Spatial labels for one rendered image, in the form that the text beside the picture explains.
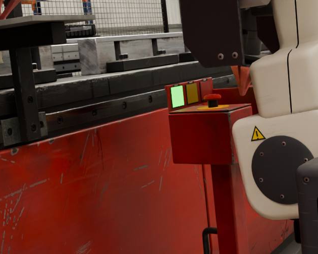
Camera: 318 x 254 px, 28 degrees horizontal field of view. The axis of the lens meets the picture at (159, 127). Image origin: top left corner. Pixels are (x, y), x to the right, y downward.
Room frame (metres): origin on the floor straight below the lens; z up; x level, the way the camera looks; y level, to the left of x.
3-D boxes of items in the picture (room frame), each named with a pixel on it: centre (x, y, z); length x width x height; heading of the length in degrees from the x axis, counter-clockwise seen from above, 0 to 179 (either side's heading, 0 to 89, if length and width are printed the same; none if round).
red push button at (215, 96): (1.41, -0.13, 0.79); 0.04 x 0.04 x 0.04
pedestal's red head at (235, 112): (1.45, -0.15, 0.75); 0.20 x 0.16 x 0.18; 144
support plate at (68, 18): (1.22, 0.26, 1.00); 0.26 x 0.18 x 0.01; 59
